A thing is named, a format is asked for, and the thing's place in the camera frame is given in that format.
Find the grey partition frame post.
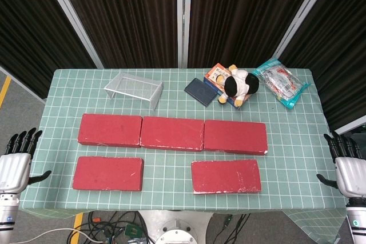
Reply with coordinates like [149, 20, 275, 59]
[273, 0, 339, 59]
[39, 0, 104, 69]
[176, 0, 192, 69]

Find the teal snack bag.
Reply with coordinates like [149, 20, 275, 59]
[251, 57, 312, 110]

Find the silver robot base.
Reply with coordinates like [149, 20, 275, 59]
[137, 210, 214, 244]

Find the green circuit board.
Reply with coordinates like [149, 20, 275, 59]
[125, 225, 143, 239]

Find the white cable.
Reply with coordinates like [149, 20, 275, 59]
[8, 227, 100, 244]

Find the dark blue flat case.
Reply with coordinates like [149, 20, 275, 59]
[184, 77, 220, 107]

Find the grey partition frame rail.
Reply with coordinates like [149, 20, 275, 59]
[0, 65, 46, 105]
[330, 123, 366, 139]

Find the red foam brick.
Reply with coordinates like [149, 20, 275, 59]
[139, 116, 205, 153]
[190, 159, 262, 195]
[202, 119, 269, 157]
[77, 113, 143, 148]
[71, 156, 144, 193]

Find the green checked tablecloth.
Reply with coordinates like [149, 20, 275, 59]
[17, 68, 351, 242]

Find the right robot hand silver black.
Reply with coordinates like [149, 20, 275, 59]
[316, 131, 366, 199]

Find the orange and blue box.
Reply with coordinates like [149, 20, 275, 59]
[203, 63, 250, 110]

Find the black white plush toy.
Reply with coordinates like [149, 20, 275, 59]
[216, 64, 261, 107]

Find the black cable bundle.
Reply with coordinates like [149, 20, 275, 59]
[220, 214, 252, 244]
[67, 211, 149, 244]

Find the silver wire mesh rack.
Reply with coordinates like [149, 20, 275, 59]
[104, 72, 164, 110]

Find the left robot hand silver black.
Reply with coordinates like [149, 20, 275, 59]
[0, 127, 52, 196]

